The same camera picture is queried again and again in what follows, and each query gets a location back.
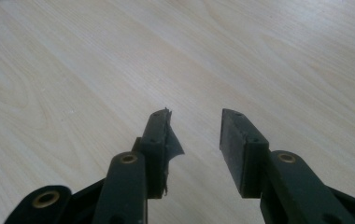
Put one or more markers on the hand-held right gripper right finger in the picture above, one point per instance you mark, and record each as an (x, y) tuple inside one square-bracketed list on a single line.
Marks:
[(244, 155)]

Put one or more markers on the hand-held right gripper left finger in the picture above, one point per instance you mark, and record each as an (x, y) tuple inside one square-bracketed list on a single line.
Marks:
[(155, 146)]

